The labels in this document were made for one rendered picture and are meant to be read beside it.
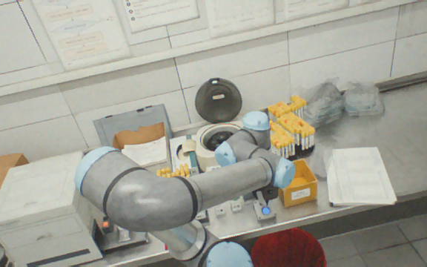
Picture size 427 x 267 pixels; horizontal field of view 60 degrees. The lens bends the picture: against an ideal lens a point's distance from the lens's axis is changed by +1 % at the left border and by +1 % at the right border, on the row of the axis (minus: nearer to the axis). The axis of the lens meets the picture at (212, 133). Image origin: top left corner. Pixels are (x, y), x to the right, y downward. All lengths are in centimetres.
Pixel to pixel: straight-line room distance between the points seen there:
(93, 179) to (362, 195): 102
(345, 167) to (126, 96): 100
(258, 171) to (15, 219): 81
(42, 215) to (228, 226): 63
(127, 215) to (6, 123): 130
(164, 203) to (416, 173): 115
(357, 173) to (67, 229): 108
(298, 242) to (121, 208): 140
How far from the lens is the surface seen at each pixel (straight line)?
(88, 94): 175
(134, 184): 68
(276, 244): 197
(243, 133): 103
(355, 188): 149
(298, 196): 141
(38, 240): 141
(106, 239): 146
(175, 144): 170
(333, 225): 216
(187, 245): 101
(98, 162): 75
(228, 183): 78
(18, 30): 168
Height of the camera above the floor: 196
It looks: 36 degrees down
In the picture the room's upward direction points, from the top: 12 degrees counter-clockwise
